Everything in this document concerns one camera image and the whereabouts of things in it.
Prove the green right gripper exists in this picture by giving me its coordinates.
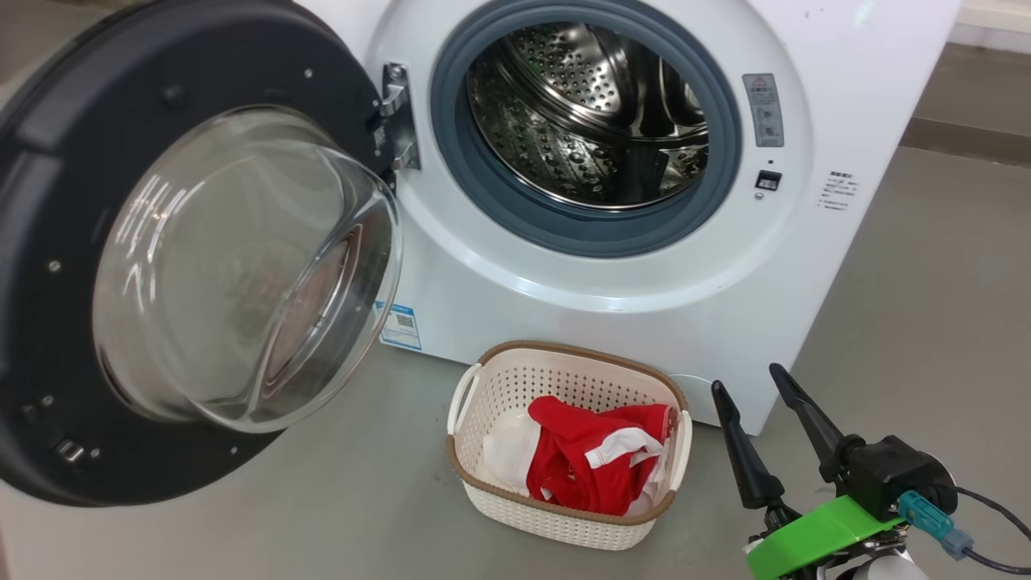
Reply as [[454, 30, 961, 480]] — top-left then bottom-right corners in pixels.
[[710, 362, 927, 580]]

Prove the red and white garment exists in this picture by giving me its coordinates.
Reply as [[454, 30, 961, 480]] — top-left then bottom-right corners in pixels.
[[482, 395, 676, 517]]

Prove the black round glass washer door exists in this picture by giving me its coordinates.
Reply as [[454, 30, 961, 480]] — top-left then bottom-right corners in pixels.
[[0, 0, 404, 508]]

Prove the white front-load washing machine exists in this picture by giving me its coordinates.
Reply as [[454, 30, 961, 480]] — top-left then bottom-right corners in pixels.
[[294, 0, 965, 436]]

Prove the cream perforated basket brown rim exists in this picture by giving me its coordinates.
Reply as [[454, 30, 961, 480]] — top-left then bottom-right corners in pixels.
[[446, 340, 694, 552]]

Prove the metal door hinge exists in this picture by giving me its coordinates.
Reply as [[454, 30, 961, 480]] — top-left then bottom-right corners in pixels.
[[379, 62, 422, 172]]

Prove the round white filter cover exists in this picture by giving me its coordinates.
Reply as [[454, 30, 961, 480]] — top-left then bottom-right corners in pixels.
[[669, 373, 716, 424]]

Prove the small printed text label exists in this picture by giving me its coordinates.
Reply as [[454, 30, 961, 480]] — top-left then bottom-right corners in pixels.
[[818, 170, 859, 212]]

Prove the grey warning sticker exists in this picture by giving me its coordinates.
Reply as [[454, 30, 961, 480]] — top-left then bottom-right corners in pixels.
[[742, 72, 785, 148]]

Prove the dark grey skirting strip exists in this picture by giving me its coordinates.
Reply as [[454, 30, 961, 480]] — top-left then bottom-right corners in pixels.
[[900, 117, 1031, 168]]

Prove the blue energy label sticker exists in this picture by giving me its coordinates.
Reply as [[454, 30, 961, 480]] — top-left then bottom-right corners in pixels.
[[375, 301, 423, 351]]

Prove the teal cable connector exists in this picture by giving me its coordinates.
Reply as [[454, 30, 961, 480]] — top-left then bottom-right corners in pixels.
[[898, 490, 975, 561]]

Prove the thin black cable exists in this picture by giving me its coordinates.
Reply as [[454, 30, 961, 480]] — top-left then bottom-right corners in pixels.
[[954, 486, 1031, 542], [963, 548, 1031, 576]]

